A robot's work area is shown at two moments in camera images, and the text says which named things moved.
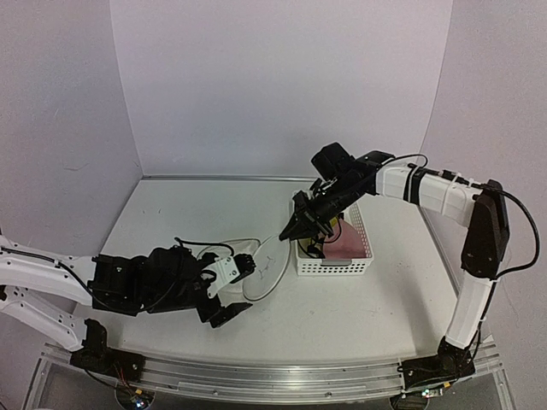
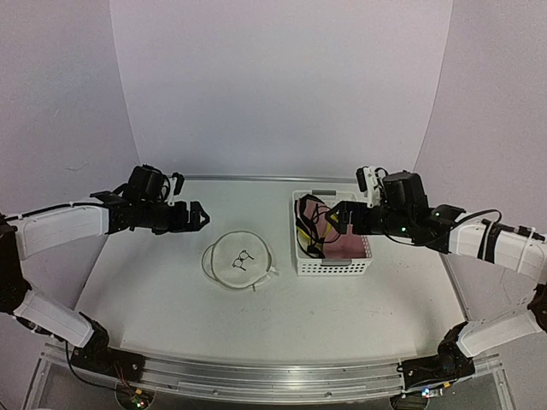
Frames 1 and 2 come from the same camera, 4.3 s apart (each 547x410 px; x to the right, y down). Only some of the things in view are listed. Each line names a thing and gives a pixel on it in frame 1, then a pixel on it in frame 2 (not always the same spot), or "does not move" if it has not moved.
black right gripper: [302, 228] → [346, 209]
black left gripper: [224, 315] → [181, 223]
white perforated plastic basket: [308, 266] does not move
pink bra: [345, 243] does not move
